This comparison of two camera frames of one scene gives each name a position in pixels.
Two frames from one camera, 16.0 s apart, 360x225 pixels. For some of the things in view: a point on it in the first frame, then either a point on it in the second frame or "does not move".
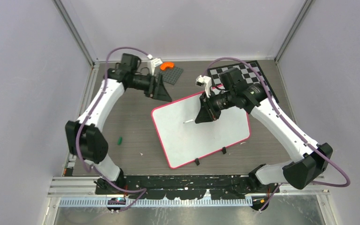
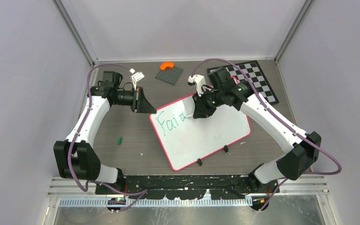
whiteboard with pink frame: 183,142 does not move
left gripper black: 157,89 → 140,104
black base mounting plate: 217,187 does not move
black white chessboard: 248,74 does not move
